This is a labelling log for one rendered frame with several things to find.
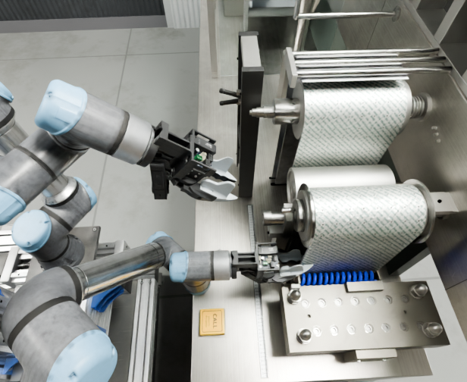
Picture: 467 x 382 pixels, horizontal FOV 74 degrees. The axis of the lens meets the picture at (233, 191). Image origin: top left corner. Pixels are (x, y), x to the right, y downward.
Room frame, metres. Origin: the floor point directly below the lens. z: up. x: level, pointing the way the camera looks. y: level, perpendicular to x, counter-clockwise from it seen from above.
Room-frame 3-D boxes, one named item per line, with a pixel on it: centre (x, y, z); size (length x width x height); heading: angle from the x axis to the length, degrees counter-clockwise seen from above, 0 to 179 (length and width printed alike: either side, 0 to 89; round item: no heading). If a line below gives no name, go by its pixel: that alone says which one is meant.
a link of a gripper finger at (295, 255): (0.30, -0.16, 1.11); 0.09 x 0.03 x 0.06; 94
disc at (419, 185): (0.35, -0.42, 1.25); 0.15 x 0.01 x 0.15; 3
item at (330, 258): (0.29, -0.29, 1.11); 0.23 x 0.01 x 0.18; 93
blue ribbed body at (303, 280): (0.27, -0.29, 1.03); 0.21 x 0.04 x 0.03; 93
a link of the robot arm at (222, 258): (0.28, 0.03, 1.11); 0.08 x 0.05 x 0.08; 3
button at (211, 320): (0.17, 0.06, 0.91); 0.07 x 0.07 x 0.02; 3
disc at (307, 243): (0.34, -0.16, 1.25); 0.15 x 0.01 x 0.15; 3
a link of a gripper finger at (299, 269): (0.26, -0.16, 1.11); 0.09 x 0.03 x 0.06; 91
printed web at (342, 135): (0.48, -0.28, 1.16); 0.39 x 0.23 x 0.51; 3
